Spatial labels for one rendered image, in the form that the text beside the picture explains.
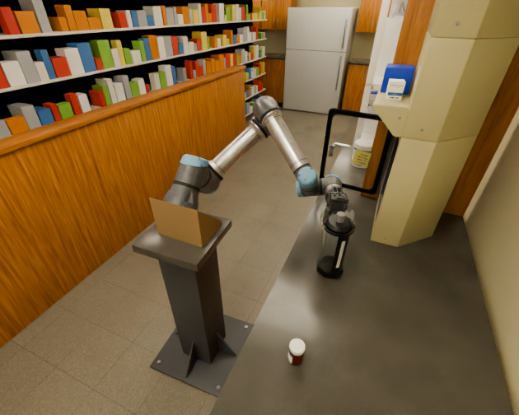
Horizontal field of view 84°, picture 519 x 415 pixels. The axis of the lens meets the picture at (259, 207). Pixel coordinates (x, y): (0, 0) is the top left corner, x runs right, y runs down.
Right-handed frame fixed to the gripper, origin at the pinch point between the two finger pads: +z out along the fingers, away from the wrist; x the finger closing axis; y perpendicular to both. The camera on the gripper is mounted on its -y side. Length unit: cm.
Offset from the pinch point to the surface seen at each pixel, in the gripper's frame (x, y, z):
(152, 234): -77, -21, -11
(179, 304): -69, -62, -9
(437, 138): 29.2, 29.1, -16.0
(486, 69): 38, 50, -19
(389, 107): 12.5, 37.5, -19.7
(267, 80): -96, -19, -573
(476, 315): 48, -21, 11
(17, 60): -213, 39, -109
